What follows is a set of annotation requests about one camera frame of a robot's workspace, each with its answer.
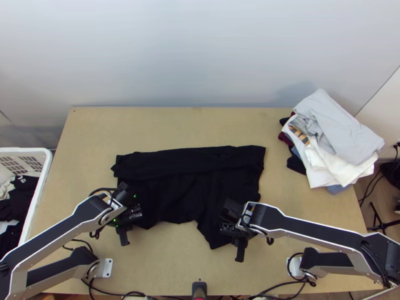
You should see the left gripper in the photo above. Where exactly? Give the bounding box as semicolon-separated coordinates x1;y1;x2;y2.
116;202;144;247

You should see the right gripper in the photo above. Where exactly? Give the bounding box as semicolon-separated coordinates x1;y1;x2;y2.
219;214;251;262

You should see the black t-shirt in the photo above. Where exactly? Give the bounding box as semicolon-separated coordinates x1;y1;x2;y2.
110;144;267;250

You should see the white laundry basket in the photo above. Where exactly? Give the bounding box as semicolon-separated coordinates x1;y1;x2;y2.
0;147;53;248

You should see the heap of clothes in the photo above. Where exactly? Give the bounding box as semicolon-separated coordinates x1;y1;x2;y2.
0;168;41;256

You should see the black tripod stand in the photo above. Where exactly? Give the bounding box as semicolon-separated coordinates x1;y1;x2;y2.
367;201;400;233

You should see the pile of folded clothes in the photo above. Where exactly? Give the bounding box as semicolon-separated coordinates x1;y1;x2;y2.
277;88;386;195

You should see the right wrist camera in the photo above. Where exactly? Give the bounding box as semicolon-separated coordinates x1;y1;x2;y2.
222;197;240;217

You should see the black cable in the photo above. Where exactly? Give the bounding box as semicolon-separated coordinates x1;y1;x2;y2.
357;171;386;208
88;186;121;201
80;276;148;300
262;273;317;300

